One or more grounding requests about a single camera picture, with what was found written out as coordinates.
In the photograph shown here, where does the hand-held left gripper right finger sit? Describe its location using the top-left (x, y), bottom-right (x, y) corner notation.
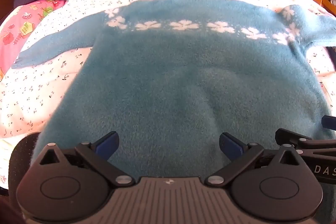
top-left (205, 132), bottom-right (300, 187)

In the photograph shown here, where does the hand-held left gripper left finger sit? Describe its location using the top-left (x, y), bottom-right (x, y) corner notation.
top-left (39, 131), bottom-right (135, 186)

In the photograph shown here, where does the white cherry-print blanket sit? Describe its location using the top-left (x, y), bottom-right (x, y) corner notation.
top-left (0, 0), bottom-right (336, 188)

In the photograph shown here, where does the blue flower-pattern sweater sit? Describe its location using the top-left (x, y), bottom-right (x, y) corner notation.
top-left (11, 0), bottom-right (336, 224)

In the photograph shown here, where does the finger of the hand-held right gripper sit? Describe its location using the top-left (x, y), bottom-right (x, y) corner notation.
top-left (275, 128), bottom-right (336, 158)
top-left (322, 115), bottom-right (336, 132)

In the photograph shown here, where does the black dotted cloth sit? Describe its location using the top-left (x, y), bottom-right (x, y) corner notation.
top-left (9, 132), bottom-right (40, 211)

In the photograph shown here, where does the pink printed blanket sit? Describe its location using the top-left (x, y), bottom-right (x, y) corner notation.
top-left (0, 0), bottom-right (69, 80)

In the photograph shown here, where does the dark red cloth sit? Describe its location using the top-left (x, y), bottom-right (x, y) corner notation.
top-left (0, 187), bottom-right (24, 224)

